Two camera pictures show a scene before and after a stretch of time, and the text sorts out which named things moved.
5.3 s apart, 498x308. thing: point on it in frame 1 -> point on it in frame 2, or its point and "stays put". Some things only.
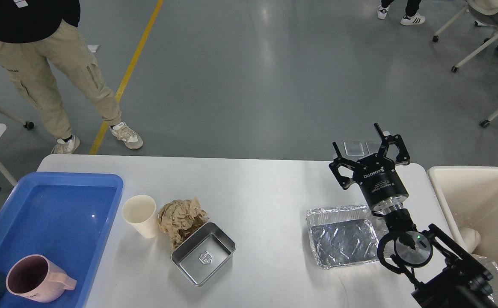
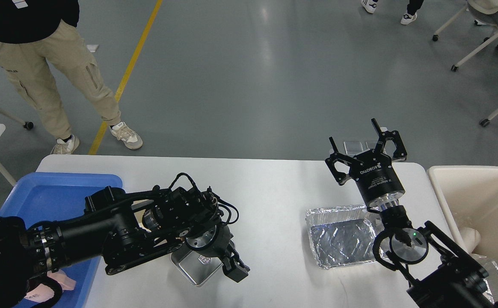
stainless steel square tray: [203, 253] stays put
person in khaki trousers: [29, 37] stays put
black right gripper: [376, 174] stays put
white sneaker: [382, 12] -> [370, 5]
